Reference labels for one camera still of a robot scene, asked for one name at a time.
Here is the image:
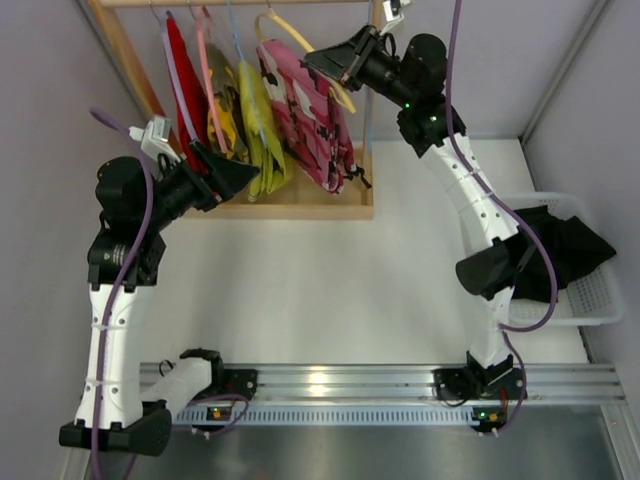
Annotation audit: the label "pink black patterned trousers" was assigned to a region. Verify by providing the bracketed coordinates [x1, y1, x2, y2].
[257, 39, 372, 194]

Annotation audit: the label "slotted cable duct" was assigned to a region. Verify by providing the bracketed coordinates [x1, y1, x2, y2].
[174, 404, 500, 427]

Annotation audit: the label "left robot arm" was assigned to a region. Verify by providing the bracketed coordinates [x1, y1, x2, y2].
[59, 141, 260, 456]

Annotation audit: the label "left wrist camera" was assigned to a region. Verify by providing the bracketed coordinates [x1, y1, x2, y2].
[128, 115, 182, 163]

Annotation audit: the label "cream wooden hanger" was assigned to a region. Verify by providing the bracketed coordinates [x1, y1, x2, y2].
[254, 7, 357, 114]

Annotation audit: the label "white plastic basket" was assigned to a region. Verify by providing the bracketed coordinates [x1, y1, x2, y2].
[503, 192, 623, 327]

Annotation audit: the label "camouflage yellow green trousers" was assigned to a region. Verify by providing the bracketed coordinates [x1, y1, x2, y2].
[205, 43, 249, 163]

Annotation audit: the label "pink hanger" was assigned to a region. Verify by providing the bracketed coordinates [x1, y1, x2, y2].
[194, 6, 228, 155]

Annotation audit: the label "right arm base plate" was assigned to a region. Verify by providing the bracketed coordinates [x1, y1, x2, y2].
[433, 367, 474, 408]

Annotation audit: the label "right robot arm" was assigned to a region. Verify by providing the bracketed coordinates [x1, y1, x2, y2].
[304, 25, 524, 400]

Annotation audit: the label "white lavender hanger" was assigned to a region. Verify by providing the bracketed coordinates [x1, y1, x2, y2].
[147, 1, 202, 155]

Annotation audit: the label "red trousers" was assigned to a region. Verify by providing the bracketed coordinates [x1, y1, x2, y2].
[162, 14, 210, 174]

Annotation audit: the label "aluminium mounting rail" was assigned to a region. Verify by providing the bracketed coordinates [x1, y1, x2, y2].
[139, 361, 626, 404]

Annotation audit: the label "lime green trousers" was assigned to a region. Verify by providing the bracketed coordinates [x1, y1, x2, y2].
[238, 61, 293, 202]

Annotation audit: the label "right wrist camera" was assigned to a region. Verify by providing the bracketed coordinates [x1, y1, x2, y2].
[381, 0, 413, 34]

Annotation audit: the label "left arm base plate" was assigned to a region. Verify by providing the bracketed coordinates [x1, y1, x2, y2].
[220, 368, 259, 400]

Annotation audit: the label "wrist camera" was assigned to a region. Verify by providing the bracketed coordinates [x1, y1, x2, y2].
[128, 115, 182, 163]
[381, 0, 413, 34]

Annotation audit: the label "wooden clothes rack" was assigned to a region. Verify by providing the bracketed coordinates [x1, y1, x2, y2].
[74, 1, 383, 220]

